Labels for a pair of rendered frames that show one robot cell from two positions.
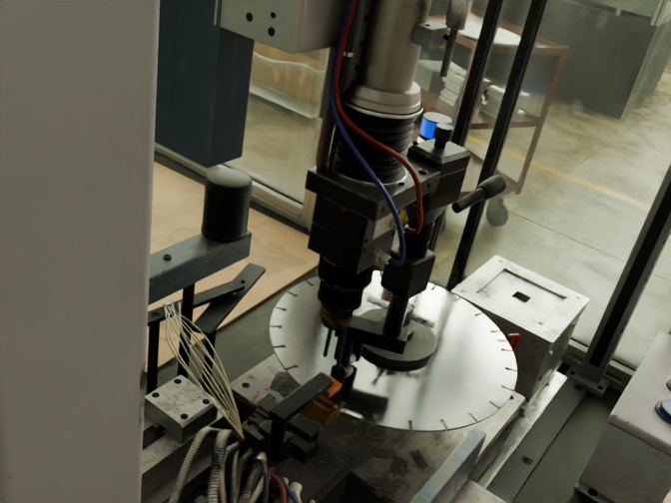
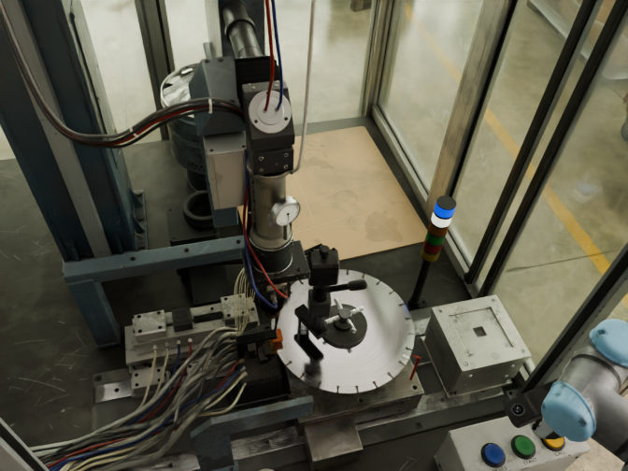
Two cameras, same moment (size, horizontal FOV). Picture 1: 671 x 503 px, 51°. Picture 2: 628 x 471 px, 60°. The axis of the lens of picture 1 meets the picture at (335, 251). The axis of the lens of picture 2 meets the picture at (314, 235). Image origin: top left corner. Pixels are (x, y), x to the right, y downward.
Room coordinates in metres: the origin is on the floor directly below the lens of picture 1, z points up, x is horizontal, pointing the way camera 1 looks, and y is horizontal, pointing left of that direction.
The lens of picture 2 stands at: (0.19, -0.49, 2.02)
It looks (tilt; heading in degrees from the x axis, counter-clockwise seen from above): 48 degrees down; 41
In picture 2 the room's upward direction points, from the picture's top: 4 degrees clockwise
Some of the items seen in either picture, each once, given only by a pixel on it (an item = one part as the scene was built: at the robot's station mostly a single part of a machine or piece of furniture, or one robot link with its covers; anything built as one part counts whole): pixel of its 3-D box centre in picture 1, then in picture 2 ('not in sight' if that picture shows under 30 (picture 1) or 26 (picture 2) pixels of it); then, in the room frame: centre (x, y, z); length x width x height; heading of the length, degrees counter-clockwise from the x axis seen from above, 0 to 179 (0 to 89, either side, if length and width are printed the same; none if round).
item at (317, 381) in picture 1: (302, 413); (259, 343); (0.59, 0.00, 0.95); 0.10 x 0.03 x 0.07; 149
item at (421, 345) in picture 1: (395, 330); (343, 322); (0.76, -0.10, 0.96); 0.11 x 0.11 x 0.03
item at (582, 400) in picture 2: not in sight; (590, 406); (0.75, -0.56, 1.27); 0.11 x 0.11 x 0.08; 1
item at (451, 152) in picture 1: (421, 214); (321, 281); (0.68, -0.08, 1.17); 0.06 x 0.05 x 0.20; 140
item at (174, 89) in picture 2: not in sight; (218, 136); (1.00, 0.66, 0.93); 0.31 x 0.31 x 0.36
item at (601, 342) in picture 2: not in sight; (606, 355); (0.84, -0.54, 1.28); 0.09 x 0.08 x 0.11; 1
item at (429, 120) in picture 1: (435, 127); (445, 206); (1.06, -0.12, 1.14); 0.05 x 0.04 x 0.03; 59
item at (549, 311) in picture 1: (508, 330); (472, 347); (1.01, -0.32, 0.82); 0.18 x 0.18 x 0.15; 59
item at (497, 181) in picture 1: (466, 188); (343, 279); (0.69, -0.12, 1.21); 0.08 x 0.06 x 0.03; 149
